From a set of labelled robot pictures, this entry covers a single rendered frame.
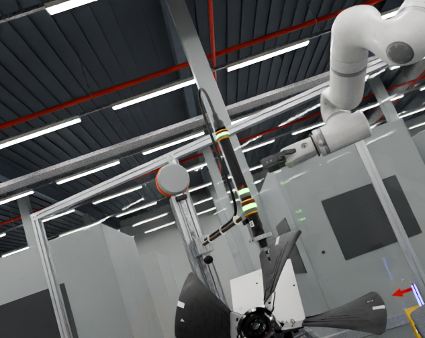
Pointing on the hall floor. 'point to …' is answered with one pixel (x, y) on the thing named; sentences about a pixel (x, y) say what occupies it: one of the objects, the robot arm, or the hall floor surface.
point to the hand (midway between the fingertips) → (268, 165)
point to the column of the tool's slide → (192, 239)
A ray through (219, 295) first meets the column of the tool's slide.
